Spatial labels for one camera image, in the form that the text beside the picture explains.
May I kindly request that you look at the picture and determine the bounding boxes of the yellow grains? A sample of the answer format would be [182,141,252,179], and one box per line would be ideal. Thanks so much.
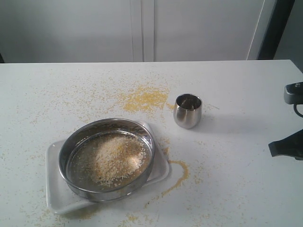
[73,132,147,187]

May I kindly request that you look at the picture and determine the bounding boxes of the spilled yellow millet pile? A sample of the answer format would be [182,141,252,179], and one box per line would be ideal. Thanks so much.
[121,86,169,113]

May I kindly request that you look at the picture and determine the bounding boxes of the round steel sieve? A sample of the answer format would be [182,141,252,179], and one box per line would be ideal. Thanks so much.
[58,118,156,202]

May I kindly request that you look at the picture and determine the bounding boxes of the yellow millet arc spill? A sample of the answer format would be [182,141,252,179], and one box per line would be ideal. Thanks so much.
[161,159,190,196]

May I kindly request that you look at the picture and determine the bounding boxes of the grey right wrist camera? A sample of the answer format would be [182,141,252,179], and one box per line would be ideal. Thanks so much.
[284,82,303,105]

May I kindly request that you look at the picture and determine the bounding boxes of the small stainless steel cup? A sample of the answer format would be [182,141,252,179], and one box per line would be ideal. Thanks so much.
[173,93,203,129]

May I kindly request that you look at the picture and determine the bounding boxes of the white rectangular tray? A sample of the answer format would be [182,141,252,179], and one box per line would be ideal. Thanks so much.
[45,120,172,215]

